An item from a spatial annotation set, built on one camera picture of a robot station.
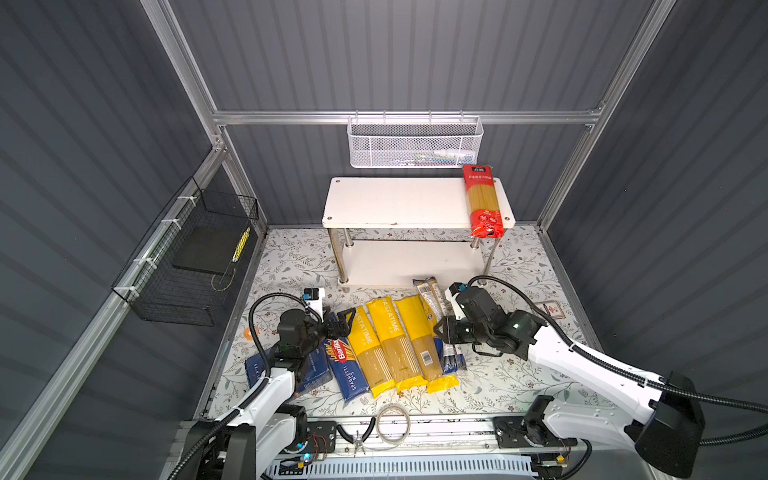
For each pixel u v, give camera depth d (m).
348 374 0.81
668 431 0.38
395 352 0.85
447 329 0.68
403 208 0.77
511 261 1.09
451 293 0.73
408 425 0.75
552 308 0.95
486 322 0.58
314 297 0.74
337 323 0.76
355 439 0.73
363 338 0.89
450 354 0.72
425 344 0.86
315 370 0.78
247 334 0.91
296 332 0.65
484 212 0.71
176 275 0.71
